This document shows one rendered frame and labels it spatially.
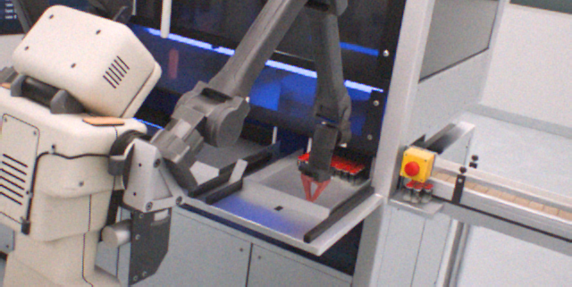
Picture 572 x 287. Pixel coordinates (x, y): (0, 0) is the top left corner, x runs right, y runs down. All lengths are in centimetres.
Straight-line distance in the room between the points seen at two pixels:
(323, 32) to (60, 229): 66
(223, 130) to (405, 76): 76
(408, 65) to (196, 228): 94
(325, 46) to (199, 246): 106
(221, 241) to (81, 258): 99
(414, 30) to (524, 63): 468
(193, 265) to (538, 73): 462
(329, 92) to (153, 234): 54
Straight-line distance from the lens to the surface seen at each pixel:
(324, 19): 141
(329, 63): 151
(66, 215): 124
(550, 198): 200
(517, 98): 650
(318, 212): 171
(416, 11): 178
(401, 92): 182
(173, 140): 112
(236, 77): 120
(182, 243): 236
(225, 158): 200
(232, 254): 225
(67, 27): 124
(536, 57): 641
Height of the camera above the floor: 162
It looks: 18 degrees down
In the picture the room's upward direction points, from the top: 8 degrees clockwise
